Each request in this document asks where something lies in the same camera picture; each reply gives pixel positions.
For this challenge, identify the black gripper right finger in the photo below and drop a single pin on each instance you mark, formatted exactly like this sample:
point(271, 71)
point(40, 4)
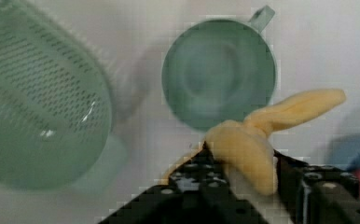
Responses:
point(317, 194)

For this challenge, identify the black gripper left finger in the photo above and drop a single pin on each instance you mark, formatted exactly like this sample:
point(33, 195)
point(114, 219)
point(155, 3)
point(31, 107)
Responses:
point(198, 192)

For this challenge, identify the plush peeled banana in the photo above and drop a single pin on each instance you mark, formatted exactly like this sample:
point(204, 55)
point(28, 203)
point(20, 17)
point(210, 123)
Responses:
point(245, 144)

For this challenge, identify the green mug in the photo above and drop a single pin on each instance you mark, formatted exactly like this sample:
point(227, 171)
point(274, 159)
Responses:
point(219, 69)

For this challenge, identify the blue bowl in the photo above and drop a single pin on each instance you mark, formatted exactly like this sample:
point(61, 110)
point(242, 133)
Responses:
point(345, 153)

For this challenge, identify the green perforated colander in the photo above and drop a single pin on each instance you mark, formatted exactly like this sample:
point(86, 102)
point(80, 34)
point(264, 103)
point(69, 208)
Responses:
point(56, 108)

